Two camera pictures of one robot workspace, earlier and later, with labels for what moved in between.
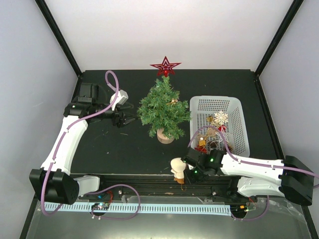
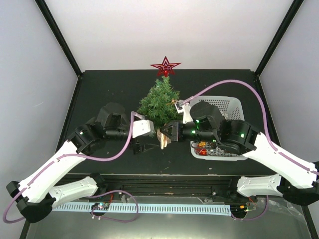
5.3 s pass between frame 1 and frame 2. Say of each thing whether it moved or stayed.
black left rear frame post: stayed
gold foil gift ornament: stayed
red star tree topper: stayed
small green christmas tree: stayed
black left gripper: moved
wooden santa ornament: moved
